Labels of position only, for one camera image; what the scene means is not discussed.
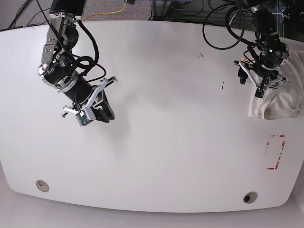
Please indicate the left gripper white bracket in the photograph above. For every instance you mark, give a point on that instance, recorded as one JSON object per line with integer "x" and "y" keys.
{"x": 261, "y": 78}

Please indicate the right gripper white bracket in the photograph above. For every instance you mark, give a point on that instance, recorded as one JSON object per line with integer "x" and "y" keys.
{"x": 96, "y": 106}

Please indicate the white t-shirt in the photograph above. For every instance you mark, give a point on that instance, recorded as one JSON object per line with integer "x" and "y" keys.
{"x": 286, "y": 100}

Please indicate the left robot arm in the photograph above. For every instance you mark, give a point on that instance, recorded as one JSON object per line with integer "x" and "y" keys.
{"x": 267, "y": 52}

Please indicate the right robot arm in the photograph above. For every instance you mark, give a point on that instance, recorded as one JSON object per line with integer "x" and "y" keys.
{"x": 65, "y": 71}

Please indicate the left table grommet hole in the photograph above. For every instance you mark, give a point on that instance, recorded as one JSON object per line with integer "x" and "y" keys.
{"x": 42, "y": 186}

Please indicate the table grommet hole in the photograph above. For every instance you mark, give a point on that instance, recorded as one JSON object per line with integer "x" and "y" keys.
{"x": 42, "y": 186}
{"x": 250, "y": 197}

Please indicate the red tape rectangle marking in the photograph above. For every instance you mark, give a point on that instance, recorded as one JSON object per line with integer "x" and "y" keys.
{"x": 274, "y": 150}

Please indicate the right table grommet hole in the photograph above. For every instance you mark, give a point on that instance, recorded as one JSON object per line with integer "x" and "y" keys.
{"x": 250, "y": 197}

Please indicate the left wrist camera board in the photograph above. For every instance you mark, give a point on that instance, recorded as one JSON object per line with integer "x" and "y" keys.
{"x": 259, "y": 93}

